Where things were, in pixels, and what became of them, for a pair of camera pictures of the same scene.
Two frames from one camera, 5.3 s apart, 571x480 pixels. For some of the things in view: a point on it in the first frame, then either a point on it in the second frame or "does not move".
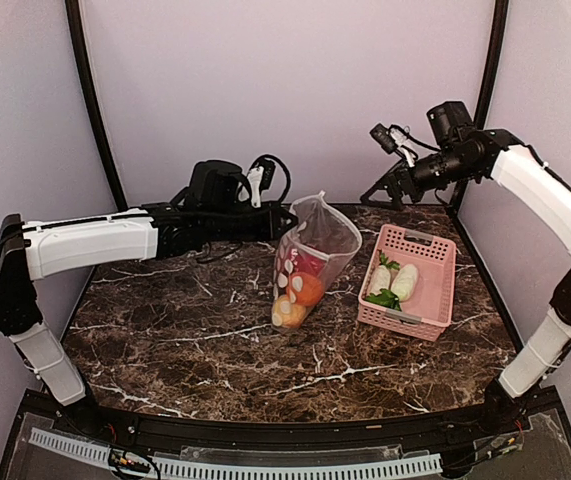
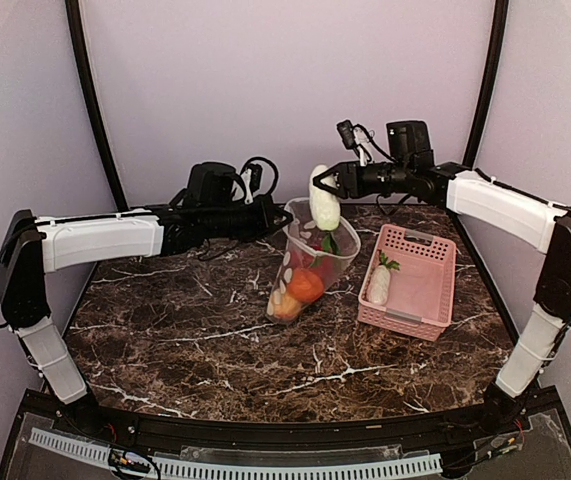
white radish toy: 404,282 to 324,204
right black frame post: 493,64 does not move
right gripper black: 391,183 to 346,172
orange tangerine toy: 304,289 does not move
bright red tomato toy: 308,263 to 328,266
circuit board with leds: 118,458 does not move
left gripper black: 271,230 does not move
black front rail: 462,424 does not move
